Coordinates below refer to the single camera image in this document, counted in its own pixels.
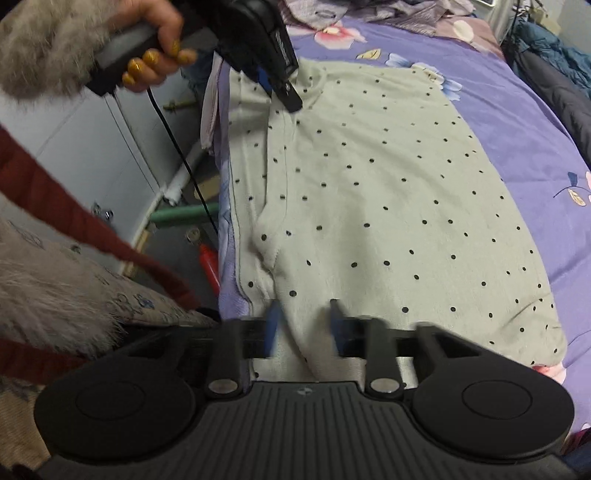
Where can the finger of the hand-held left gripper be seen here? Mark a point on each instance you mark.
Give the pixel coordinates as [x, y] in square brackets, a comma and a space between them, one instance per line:
[263, 79]
[291, 98]

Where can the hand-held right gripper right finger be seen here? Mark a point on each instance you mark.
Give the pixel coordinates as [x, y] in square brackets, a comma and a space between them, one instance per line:
[337, 327]

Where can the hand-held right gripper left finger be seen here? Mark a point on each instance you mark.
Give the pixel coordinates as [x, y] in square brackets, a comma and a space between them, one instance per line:
[273, 330]

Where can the pale green dotted garment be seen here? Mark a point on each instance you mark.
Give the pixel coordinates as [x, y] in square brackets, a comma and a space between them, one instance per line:
[369, 207]

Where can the person's left forearm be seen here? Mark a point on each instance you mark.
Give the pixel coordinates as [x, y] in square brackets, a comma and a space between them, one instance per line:
[41, 46]

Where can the person's left hand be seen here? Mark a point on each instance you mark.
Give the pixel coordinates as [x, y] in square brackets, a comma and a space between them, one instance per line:
[161, 18]

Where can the white cloth strip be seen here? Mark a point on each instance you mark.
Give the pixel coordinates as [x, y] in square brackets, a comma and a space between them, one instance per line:
[210, 101]

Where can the red bottle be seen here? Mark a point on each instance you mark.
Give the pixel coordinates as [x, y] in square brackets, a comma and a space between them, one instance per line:
[210, 267]

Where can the white pipe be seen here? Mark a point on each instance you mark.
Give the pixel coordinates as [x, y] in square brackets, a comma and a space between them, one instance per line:
[182, 177]

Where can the green pipe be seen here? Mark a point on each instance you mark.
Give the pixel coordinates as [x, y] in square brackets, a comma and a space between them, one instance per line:
[184, 216]

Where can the grey patterned cloth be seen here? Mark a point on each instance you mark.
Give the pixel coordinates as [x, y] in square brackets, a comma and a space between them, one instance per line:
[415, 18]

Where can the person's patterned fur coat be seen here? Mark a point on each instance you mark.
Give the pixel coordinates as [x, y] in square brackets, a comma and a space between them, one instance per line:
[46, 286]

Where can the purple floral bedsheet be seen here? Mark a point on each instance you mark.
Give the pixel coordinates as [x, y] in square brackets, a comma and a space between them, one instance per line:
[531, 138]

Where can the dark padded jacket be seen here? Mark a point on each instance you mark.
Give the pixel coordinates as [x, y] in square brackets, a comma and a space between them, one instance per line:
[554, 83]

